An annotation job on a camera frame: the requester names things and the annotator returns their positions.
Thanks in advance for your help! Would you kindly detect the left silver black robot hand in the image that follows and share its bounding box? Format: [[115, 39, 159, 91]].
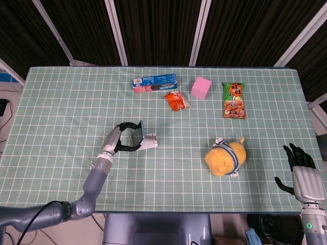
[[101, 121, 143, 156]]

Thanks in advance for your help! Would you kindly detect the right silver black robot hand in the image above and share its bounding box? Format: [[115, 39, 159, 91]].
[[274, 142, 327, 205]]

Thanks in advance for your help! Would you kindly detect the black rectangular pad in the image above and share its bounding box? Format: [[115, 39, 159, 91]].
[[129, 120, 146, 149]]

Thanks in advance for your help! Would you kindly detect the white plastic stand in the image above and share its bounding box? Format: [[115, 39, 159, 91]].
[[139, 132, 159, 151]]

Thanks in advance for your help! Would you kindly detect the black waste bin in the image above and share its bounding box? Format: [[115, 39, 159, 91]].
[[247, 213, 305, 245]]

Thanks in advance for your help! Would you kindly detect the green white checked tablecloth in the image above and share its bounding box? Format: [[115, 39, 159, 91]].
[[0, 66, 327, 213]]

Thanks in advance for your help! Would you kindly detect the blue pink cookie box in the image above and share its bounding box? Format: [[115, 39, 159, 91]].
[[132, 73, 179, 93]]

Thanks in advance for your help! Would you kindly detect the orange snack bag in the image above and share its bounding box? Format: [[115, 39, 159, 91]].
[[163, 90, 192, 112]]

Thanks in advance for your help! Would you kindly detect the blue cloth item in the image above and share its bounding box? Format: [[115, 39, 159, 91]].
[[244, 228, 264, 245]]

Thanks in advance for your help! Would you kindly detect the yellow plush toy striped scarf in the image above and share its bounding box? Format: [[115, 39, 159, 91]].
[[204, 137, 247, 178]]

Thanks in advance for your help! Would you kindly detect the grey robot torso base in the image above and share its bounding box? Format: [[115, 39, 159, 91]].
[[102, 213, 213, 245]]

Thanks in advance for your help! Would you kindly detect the pink foam cube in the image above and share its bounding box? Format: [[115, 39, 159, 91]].
[[190, 76, 213, 100]]

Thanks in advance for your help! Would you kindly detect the green rice cracker bag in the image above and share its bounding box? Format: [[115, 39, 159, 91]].
[[221, 82, 248, 119]]

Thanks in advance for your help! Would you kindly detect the black box on floor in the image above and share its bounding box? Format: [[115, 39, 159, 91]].
[[0, 99, 10, 116]]

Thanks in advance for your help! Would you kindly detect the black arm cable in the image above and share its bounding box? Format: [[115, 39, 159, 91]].
[[22, 200, 63, 232]]

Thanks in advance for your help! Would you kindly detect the white frame post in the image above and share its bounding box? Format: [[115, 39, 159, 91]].
[[104, 0, 129, 66], [272, 2, 327, 67], [32, 0, 99, 67], [188, 0, 213, 67]]

